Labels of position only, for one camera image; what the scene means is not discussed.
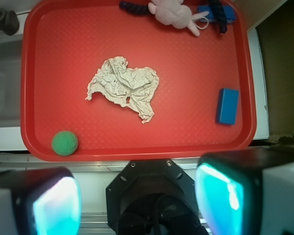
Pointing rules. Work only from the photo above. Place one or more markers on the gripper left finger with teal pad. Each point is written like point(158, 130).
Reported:
point(39, 202)

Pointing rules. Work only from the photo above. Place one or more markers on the pink plush bunny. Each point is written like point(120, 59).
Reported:
point(178, 15)

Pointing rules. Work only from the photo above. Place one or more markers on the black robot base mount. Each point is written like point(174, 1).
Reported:
point(153, 197)

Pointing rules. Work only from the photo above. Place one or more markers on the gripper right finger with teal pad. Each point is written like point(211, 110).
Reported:
point(247, 192)

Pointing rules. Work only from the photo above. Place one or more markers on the dark metal clamp knob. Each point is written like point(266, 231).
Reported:
point(9, 23)

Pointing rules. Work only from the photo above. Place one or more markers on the blue flat block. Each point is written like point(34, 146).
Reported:
point(229, 13)

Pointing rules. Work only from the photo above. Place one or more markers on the red plastic tray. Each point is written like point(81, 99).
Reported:
point(65, 42)

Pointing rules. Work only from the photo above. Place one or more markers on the green dimpled ball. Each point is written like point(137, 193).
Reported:
point(64, 143)

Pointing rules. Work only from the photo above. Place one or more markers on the blue rectangular block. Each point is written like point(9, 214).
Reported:
point(227, 107)

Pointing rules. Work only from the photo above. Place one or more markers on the crumpled white paper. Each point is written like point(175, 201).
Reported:
point(124, 86)

